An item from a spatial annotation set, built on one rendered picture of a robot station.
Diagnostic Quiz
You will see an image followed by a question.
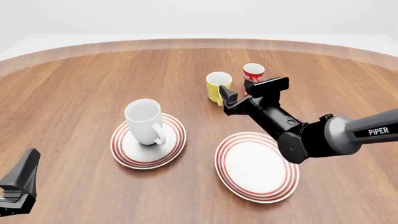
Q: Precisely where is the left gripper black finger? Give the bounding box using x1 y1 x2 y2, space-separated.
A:
0 147 42 196

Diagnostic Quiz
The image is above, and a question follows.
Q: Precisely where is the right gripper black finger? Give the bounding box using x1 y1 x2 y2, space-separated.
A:
219 84 239 106
243 78 255 97

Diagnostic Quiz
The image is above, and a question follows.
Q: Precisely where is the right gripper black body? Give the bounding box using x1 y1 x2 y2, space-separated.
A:
223 95 259 116

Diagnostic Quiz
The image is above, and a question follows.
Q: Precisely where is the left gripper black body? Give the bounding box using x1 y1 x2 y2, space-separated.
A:
0 185 37 217

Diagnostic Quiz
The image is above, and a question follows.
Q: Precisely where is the yellow and white mug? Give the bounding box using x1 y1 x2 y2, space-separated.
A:
206 71 234 107

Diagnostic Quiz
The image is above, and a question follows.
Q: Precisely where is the red and white mug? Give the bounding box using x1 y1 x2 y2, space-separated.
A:
242 62 266 98

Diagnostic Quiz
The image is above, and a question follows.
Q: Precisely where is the white plate with red rings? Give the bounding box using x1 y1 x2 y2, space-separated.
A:
214 131 300 204
110 112 188 170

